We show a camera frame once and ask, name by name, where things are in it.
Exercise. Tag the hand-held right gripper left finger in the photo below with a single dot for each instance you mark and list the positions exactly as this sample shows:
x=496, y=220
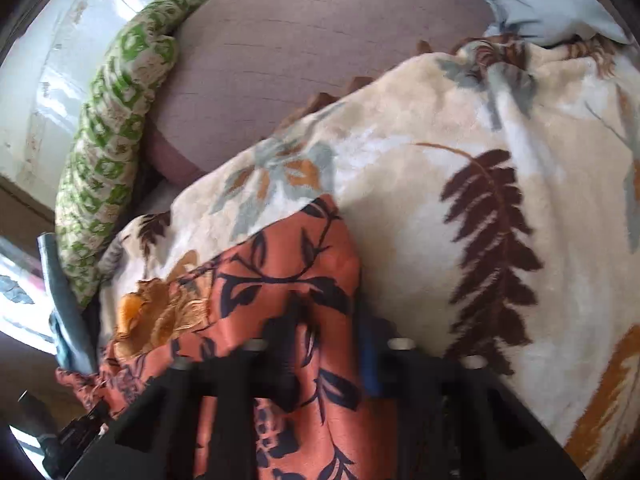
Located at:
x=281, y=375

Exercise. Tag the mauve bed sheet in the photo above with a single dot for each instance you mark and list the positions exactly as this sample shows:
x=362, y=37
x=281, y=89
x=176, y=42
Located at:
x=300, y=35

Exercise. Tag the orange floral garment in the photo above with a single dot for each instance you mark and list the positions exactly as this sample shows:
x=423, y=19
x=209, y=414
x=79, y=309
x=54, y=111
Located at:
x=280, y=260

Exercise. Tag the light blue cloth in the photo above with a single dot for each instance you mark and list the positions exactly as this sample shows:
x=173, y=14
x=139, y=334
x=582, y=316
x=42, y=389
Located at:
x=540, y=5

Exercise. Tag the cream leaf-print plush blanket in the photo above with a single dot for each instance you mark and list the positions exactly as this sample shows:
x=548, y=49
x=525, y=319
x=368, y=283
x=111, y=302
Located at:
x=425, y=185

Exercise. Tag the blue-grey towel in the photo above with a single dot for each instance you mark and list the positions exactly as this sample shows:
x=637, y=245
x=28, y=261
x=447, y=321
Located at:
x=62, y=290

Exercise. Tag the green patterned pillow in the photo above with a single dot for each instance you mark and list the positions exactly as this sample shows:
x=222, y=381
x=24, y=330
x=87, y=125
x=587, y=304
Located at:
x=105, y=160

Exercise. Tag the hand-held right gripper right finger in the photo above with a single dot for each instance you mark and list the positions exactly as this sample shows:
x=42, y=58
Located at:
x=370, y=371

